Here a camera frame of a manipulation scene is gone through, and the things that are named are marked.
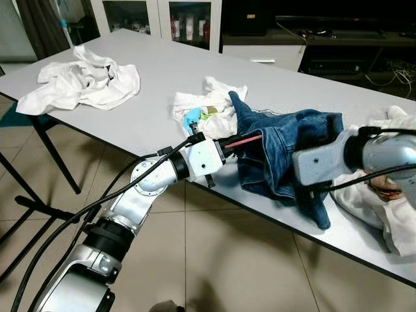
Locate dark grey curtain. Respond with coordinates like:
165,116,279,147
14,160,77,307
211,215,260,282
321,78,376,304
16,0,99,47

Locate blue denim jeans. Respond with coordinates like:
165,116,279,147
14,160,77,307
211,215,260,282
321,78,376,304
227,91,345,230

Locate dark TV stand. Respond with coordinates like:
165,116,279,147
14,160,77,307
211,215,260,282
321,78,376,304
221,0,416,84

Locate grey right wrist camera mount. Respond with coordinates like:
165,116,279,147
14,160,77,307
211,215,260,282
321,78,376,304
292,133,356,190

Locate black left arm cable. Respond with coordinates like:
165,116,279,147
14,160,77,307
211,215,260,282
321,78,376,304
10,133,203,312

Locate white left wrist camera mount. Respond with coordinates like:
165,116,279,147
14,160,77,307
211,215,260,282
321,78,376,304
185,138,226,181

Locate white table with black legs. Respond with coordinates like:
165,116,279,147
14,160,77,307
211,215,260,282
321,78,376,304
0,27,416,287

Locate large white garment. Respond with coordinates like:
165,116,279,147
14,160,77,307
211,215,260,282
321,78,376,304
331,105,416,257

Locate white printed T-shirt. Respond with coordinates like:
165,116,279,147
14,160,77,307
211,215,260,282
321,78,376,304
16,44,141,116

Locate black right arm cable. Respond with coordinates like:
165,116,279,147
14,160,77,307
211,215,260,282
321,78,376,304
322,127,416,193

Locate red plastic hanger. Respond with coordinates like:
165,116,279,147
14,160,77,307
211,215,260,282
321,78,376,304
225,133,265,149

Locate white low drawer unit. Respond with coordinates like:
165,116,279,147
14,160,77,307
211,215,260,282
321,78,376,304
221,44,306,72

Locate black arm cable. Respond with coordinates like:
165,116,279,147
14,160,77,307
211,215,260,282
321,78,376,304
322,127,416,193
10,133,203,312

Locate white crumpled garment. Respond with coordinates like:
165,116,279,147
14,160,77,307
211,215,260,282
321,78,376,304
172,76,248,139

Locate dark robot foot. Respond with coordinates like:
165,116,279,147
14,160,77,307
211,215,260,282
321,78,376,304
148,300,186,312

